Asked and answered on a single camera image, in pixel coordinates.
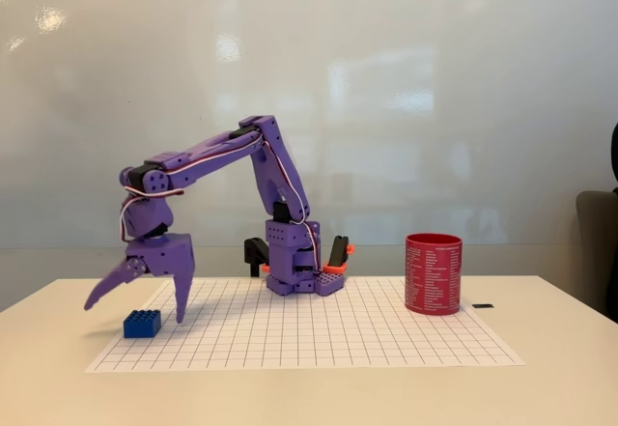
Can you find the purple gripper with motor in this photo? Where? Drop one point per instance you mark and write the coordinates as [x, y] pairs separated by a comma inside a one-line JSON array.
[[166, 255]]

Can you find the blue toy brick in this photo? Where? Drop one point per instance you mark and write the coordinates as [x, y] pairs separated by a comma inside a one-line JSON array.
[[141, 325]]

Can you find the purple robot arm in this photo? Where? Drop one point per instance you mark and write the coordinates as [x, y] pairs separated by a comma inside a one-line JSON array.
[[217, 153]]

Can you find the red cup with white print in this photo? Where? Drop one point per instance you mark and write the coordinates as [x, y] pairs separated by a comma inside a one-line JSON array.
[[433, 276]]

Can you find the black table clamp orange pad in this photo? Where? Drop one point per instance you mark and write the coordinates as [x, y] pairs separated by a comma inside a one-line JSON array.
[[253, 252]]

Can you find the white grid paper sheet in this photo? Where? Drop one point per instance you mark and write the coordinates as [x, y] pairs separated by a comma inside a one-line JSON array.
[[289, 339]]

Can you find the black table clamp orange knob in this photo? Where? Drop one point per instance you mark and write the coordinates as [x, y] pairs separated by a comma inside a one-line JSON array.
[[340, 252]]

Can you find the grey-brown chair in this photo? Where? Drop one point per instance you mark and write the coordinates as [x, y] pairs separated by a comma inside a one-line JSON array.
[[596, 252]]

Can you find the dark-clothed person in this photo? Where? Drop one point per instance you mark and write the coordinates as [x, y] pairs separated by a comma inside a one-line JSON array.
[[615, 155]]

